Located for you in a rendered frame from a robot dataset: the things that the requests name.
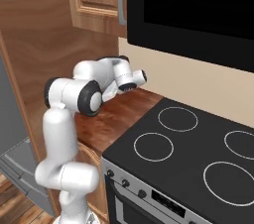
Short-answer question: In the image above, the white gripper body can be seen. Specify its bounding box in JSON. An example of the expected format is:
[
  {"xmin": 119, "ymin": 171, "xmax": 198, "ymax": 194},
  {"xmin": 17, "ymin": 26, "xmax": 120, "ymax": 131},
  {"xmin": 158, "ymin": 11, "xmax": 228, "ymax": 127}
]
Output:
[{"xmin": 101, "ymin": 80, "xmax": 120, "ymax": 104}]

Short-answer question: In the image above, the tall wooden side panel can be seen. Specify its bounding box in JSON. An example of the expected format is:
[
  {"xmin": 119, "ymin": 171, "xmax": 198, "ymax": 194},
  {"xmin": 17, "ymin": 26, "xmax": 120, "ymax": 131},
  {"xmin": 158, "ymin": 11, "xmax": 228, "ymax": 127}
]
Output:
[{"xmin": 0, "ymin": 0, "xmax": 121, "ymax": 216}]

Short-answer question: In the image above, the black hob stove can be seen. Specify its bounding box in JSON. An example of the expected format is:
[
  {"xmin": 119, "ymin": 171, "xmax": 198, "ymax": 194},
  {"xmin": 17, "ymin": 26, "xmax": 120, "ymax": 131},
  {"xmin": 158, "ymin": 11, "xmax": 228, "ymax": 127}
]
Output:
[{"xmin": 100, "ymin": 97, "xmax": 254, "ymax": 224}]

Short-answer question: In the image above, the wooden base cupboard door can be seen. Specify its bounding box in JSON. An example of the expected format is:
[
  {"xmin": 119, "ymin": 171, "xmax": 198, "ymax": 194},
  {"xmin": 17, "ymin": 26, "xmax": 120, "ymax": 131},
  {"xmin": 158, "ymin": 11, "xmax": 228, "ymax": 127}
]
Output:
[{"xmin": 76, "ymin": 142, "xmax": 110, "ymax": 224}]

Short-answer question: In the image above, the black microwave oven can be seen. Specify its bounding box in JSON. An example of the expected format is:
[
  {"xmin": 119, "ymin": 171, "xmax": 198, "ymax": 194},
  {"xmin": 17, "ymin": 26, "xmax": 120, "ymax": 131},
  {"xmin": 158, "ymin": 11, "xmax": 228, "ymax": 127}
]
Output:
[{"xmin": 126, "ymin": 0, "xmax": 254, "ymax": 74}]

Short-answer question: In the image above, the black oven door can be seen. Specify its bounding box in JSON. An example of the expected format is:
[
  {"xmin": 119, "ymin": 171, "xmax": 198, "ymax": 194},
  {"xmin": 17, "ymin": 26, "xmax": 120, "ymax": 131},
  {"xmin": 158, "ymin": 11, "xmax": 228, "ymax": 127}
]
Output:
[{"xmin": 104, "ymin": 175, "xmax": 202, "ymax": 224}]

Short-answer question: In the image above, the wooden wall cupboard door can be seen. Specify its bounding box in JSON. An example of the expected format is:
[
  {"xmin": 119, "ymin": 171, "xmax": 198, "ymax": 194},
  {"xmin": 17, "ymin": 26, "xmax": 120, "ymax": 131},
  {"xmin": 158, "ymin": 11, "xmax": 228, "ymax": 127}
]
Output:
[{"xmin": 64, "ymin": 0, "xmax": 128, "ymax": 40}]

